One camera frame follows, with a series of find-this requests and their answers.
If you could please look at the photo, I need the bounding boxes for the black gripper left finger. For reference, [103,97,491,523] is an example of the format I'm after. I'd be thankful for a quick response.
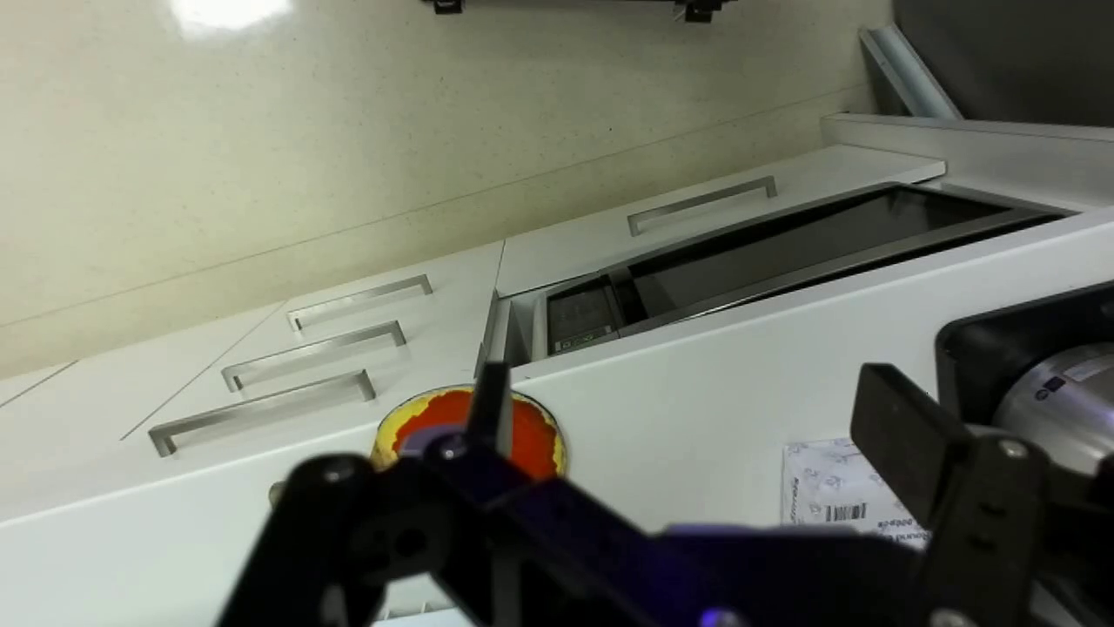
[217,430,666,627]

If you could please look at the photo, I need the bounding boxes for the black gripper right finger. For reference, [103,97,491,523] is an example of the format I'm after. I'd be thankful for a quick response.
[850,360,1055,627]

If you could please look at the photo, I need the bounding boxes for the white printed paper sheet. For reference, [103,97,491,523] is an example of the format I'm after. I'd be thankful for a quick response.
[775,433,934,551]

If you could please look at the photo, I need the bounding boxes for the black coffee machine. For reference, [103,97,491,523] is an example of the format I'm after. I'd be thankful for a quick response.
[934,279,1114,516]

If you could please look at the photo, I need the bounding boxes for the tall white cabinet panel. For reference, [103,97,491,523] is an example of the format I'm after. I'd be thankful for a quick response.
[817,111,1114,221]

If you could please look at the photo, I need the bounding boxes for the grey metal bar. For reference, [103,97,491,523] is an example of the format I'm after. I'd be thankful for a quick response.
[859,26,966,122]

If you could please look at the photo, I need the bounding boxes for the dark refrigerator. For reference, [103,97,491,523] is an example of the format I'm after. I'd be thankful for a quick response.
[888,0,1114,130]

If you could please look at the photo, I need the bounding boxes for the white drawer with steel handle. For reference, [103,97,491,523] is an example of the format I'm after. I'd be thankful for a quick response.
[183,289,501,400]
[259,241,505,346]

